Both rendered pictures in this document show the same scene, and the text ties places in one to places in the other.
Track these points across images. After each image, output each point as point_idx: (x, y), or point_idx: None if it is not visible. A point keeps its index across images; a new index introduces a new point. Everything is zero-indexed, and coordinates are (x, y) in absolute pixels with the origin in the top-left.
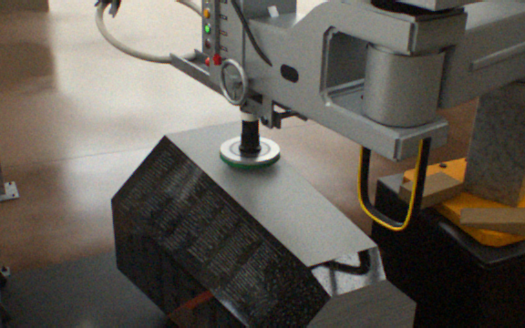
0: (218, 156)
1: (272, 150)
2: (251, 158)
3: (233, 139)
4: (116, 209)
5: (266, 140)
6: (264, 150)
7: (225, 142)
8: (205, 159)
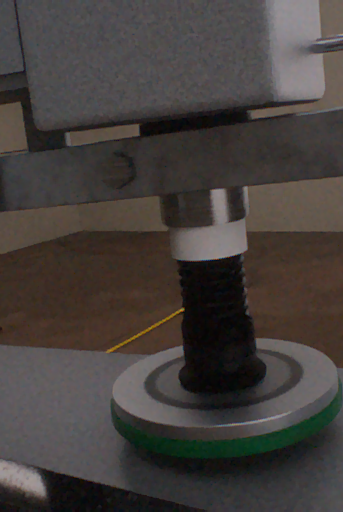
0: None
1: (140, 397)
2: (171, 356)
3: (322, 375)
4: None
5: (213, 418)
6: (166, 387)
7: (325, 360)
8: None
